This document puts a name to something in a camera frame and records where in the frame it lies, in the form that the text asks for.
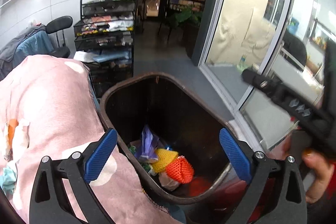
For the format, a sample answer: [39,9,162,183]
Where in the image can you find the purple plastic wrapper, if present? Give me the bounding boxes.
[134,126,159,164]

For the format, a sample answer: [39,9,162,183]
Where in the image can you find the orange foam fruit net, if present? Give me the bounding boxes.
[165,156,194,184]

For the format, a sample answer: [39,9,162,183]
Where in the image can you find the white plastic bag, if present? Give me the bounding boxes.
[159,172,180,191]

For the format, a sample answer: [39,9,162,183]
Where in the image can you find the teal tissue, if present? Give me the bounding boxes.
[1,166,17,198]

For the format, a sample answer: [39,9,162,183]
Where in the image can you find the yellow foam fruit net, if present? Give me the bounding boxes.
[151,148,178,173]

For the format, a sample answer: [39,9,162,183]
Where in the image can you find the dark brown trash bin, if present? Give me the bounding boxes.
[100,72,234,205]

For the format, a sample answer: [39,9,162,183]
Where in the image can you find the person's right hand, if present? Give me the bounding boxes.
[268,133,334,204]

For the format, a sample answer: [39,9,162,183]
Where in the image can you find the pink polka dot blanket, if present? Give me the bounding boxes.
[1,55,175,223]

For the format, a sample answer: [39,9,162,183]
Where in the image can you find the black mesh trolley cart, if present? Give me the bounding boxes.
[73,0,137,98]

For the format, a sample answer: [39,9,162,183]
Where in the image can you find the glass sliding door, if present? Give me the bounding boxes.
[199,0,335,150]

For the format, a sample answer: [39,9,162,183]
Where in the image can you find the black salon stool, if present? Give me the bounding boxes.
[46,15,73,59]

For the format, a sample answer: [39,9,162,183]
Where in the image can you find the green potted plant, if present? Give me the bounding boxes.
[175,7,203,27]

